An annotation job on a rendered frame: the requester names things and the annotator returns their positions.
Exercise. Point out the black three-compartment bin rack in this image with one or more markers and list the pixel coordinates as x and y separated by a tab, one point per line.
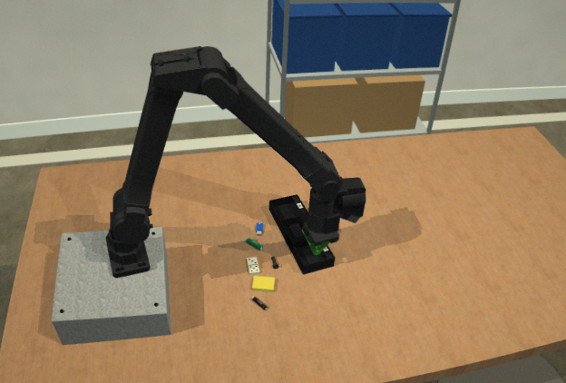
285	212

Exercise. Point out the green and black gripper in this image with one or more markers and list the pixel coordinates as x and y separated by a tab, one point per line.
313	228

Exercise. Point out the green battery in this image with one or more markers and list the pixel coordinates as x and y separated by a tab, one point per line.
254	244

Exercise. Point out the yellow sticky note pad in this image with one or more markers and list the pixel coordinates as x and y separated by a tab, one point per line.
263	284

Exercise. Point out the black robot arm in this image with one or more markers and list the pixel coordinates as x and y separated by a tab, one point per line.
187	70

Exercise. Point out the white domino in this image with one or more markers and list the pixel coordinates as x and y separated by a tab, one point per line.
253	265

